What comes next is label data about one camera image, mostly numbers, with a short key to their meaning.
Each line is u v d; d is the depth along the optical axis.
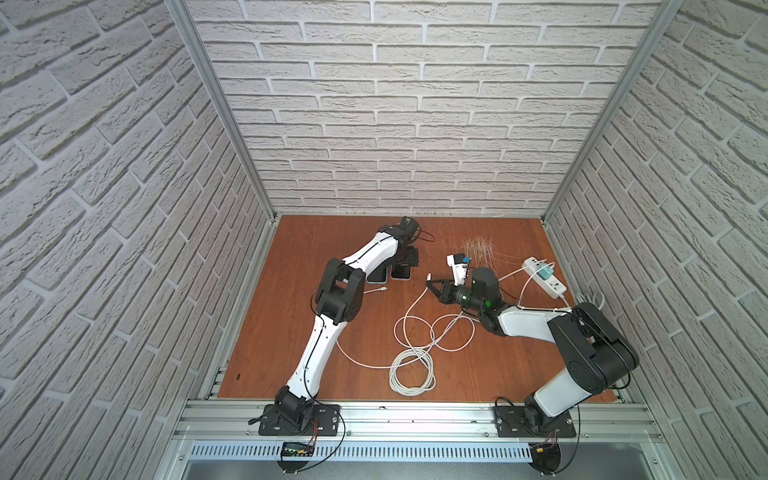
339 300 0.64
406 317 0.88
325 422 0.73
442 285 0.82
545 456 0.70
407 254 0.95
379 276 1.06
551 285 0.97
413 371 0.82
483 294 0.72
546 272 0.95
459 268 0.81
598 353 0.46
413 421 0.76
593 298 0.96
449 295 0.79
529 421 0.66
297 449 0.71
